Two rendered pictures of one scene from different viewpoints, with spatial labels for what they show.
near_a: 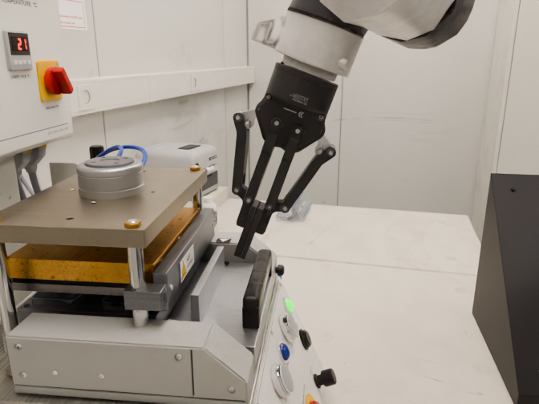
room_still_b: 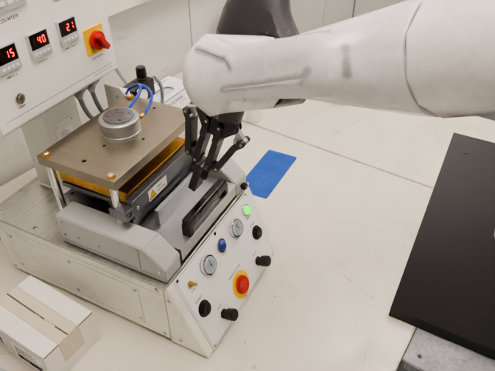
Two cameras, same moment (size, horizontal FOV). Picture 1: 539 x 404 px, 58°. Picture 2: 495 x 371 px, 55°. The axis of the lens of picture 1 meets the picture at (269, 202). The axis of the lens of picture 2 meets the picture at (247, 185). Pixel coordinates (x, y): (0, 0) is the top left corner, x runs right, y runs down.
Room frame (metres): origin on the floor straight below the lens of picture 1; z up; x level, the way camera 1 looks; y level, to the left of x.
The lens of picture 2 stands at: (-0.08, -0.31, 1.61)
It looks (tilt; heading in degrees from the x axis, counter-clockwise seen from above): 38 degrees down; 20
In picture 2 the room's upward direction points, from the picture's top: straight up
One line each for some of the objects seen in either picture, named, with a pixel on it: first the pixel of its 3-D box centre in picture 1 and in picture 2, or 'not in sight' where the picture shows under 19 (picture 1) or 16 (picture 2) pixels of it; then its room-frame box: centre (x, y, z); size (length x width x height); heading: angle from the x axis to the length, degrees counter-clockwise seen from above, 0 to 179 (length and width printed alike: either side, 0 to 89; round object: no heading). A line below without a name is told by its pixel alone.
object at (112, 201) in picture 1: (97, 204); (117, 135); (0.61, 0.23, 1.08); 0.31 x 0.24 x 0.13; 174
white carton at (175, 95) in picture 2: not in sight; (161, 101); (1.17, 0.46, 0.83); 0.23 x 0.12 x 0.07; 170
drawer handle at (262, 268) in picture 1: (258, 284); (205, 205); (0.57, 0.01, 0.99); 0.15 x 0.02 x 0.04; 174
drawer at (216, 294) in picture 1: (156, 292); (150, 193); (0.58, 0.15, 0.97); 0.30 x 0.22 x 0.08; 84
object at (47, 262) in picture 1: (119, 221); (127, 149); (0.60, 0.20, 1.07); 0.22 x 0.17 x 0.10; 174
